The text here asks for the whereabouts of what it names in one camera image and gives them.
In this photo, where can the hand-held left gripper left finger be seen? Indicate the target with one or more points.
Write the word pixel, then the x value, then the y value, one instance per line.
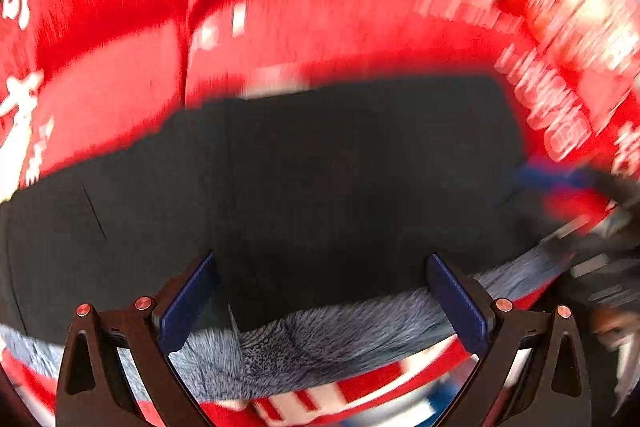
pixel 187 307

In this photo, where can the red embroidered pillow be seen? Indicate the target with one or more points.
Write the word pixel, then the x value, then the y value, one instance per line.
pixel 575 7

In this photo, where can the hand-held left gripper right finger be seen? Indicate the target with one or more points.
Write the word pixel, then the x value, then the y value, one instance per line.
pixel 457 307

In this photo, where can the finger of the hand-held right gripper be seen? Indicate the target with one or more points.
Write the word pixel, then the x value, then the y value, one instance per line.
pixel 555 177

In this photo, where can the black pants with grey waistband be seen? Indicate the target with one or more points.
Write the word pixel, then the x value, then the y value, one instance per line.
pixel 325 182

